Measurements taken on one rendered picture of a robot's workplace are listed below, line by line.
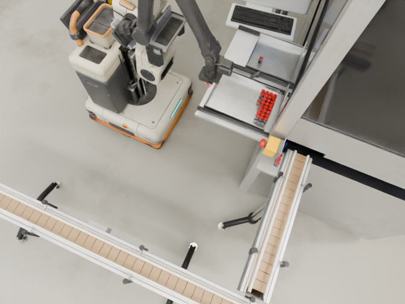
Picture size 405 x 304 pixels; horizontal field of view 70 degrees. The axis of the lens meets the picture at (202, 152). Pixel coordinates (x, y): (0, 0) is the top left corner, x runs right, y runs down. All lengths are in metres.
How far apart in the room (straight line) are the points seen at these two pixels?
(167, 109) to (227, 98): 0.77
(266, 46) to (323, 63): 0.92
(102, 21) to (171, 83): 0.73
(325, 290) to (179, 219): 1.15
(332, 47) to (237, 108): 0.76
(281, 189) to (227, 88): 0.63
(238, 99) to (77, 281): 1.65
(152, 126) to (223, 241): 1.01
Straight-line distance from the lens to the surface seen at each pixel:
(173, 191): 2.29
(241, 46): 1.84
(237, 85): 1.66
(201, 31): 1.19
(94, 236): 1.32
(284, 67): 1.80
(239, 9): 2.13
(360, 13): 0.87
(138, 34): 1.35
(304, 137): 1.35
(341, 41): 0.93
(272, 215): 1.36
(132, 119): 2.25
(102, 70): 1.87
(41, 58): 3.20
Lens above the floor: 2.22
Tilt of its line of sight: 68 degrees down
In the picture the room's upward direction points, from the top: 6 degrees clockwise
